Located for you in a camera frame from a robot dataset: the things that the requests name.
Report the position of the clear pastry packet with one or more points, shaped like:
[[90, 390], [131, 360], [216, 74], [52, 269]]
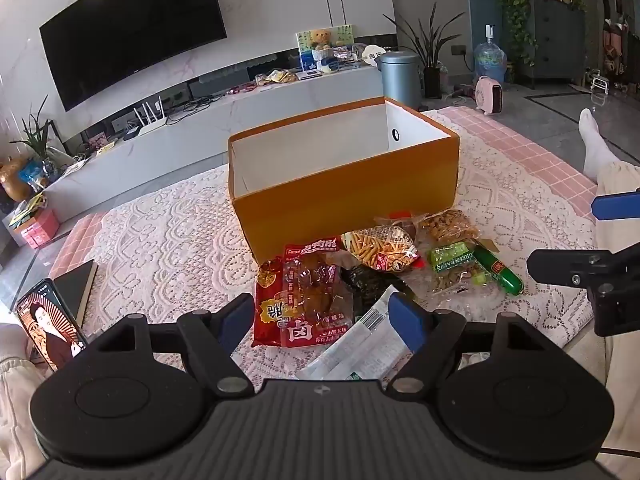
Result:
[[400, 222]]

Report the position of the brown teddy bear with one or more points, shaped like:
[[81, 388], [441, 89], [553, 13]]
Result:
[[321, 40]]

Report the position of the pile of yellow snack bags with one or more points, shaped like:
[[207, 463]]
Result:
[[277, 77]]

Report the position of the long leaf potted plant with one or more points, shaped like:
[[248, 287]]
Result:
[[432, 80]]

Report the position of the white round paper fan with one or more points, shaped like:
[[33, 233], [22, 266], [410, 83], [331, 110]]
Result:
[[373, 55]]

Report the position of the green peas snack packet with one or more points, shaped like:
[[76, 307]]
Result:
[[452, 265]]

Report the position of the person's leg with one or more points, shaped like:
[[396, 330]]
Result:
[[15, 410], [595, 145]]

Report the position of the small green potted plant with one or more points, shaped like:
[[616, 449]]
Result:
[[40, 135]]

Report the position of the orange gourd vase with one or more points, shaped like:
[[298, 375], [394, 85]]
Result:
[[12, 182]]

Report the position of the person's right leg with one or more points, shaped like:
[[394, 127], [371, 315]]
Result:
[[595, 145]]

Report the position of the teddy bear picture box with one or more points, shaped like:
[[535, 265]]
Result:
[[345, 35]]

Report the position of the red clear meat packet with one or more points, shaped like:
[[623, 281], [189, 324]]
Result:
[[310, 290]]

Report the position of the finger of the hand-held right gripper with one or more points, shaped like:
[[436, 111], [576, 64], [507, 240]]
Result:
[[617, 205], [560, 265]]

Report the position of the green sausage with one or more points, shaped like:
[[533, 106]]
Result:
[[500, 275]]

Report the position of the person's left leg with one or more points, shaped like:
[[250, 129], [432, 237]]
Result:
[[15, 410]]

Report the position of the dark seaweed packet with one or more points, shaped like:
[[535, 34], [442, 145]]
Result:
[[362, 282]]

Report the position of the grey blue trash bin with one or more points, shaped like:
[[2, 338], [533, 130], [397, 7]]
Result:
[[400, 82]]

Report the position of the black television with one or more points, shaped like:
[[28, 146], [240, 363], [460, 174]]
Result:
[[130, 25]]

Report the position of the pink heater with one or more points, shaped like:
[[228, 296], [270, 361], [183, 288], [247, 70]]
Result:
[[490, 95]]

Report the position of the pink box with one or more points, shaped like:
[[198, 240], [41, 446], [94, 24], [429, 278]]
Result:
[[37, 230]]

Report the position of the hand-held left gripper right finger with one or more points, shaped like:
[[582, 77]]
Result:
[[405, 321]]

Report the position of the white television cabinet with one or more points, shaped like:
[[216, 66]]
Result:
[[175, 150]]

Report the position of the orange cardboard box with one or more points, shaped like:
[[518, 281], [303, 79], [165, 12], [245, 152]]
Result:
[[350, 195]]

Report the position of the small white stand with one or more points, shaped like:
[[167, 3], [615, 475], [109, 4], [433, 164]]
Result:
[[599, 84]]

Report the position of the fries snack packet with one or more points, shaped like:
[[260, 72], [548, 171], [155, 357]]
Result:
[[380, 250]]

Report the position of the clear peanut packet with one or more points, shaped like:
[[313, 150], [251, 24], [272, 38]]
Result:
[[447, 225]]

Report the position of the grey blue cabinet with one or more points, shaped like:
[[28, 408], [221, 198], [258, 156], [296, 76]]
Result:
[[557, 40]]

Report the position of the smartphone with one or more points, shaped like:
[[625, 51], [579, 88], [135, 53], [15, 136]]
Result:
[[50, 325]]

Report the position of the trailing green plant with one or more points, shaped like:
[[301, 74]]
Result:
[[515, 5]]

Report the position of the white router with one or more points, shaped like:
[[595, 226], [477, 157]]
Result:
[[150, 122]]

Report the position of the dark book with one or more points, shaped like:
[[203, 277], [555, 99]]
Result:
[[75, 285]]

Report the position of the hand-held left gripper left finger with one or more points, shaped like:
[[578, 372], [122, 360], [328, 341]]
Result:
[[235, 319]]

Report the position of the blue water jug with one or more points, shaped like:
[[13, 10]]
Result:
[[490, 62]]

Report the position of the silver white snack packet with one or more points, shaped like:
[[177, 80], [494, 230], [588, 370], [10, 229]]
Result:
[[350, 350]]

